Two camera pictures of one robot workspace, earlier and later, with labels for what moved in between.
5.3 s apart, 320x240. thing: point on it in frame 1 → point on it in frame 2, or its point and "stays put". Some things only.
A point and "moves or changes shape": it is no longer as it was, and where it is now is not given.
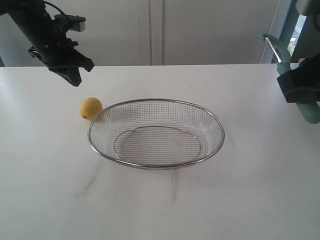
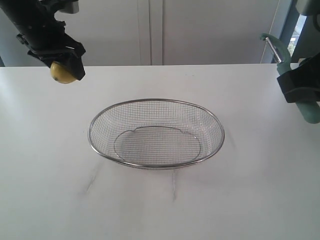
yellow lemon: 90,108 moves or changes shape
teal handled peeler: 310,112 stays put
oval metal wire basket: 157,133 stays put
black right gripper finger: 302,83 stays put
